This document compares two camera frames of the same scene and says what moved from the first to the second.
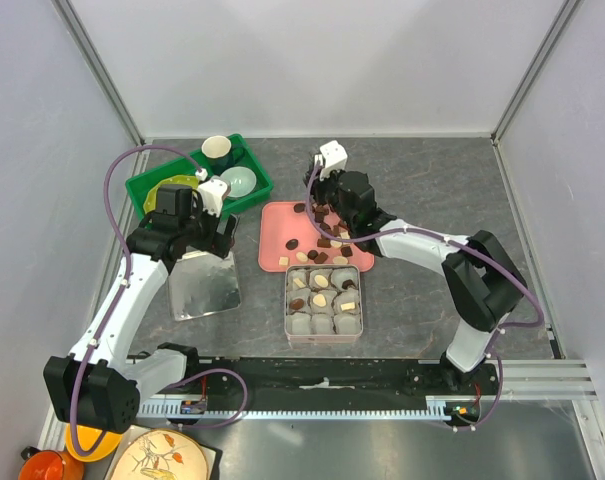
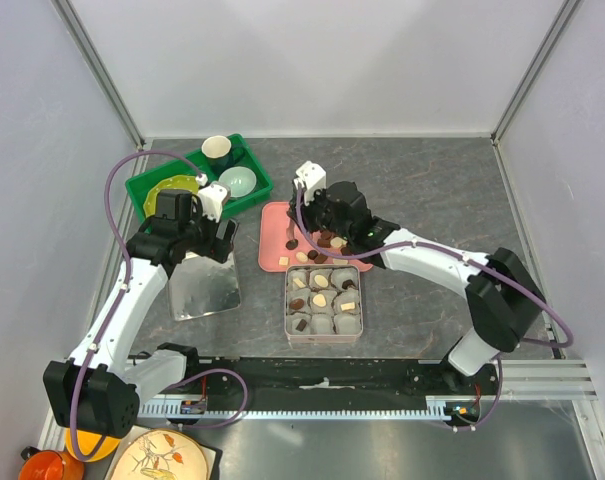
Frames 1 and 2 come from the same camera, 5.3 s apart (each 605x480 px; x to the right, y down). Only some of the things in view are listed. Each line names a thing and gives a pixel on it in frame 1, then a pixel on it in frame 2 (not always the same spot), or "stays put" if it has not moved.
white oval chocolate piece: [321, 281] stays put
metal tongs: [313, 158] -> [292, 242]
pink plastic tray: [286, 237] stays put
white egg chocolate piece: [319, 300] stays put
